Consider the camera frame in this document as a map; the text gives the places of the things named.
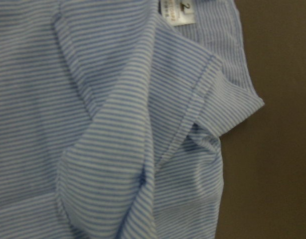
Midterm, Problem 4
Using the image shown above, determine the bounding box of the light blue striped shirt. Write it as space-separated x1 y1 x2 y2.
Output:
0 0 264 239

